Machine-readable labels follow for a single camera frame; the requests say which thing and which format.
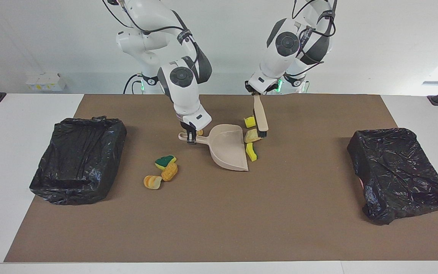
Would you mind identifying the beige hand brush black bristles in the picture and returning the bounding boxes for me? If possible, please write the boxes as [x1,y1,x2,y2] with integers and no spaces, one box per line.
[253,94,269,138]

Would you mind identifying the beige plastic dustpan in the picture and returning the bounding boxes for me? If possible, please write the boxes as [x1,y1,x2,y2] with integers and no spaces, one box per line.
[178,124,249,172]

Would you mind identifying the pale crusty toy bread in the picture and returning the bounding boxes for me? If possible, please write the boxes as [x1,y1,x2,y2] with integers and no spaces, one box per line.
[244,129,262,143]

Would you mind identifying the striped toy bread piece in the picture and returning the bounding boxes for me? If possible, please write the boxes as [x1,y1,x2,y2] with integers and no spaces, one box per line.
[143,175,163,190]

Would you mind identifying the black bag lined bin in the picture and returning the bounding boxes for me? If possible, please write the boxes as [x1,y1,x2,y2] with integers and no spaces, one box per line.
[347,128,438,225]
[29,116,127,206]

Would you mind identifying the brown table mat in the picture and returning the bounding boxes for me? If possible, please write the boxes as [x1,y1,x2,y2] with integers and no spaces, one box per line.
[4,94,438,263]

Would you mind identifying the white background box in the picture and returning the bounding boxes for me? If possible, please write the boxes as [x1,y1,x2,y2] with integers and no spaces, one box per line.
[25,72,67,92]

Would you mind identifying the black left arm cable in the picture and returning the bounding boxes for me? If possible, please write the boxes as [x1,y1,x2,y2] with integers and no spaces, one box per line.
[291,0,337,77]

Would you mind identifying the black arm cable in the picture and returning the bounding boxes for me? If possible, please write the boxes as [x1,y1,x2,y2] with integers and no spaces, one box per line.
[291,0,337,77]
[103,0,200,69]

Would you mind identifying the black base cable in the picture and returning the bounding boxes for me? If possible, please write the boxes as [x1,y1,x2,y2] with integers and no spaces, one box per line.
[124,73,143,94]

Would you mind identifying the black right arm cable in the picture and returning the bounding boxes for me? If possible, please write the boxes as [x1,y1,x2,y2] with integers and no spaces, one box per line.
[103,0,200,69]

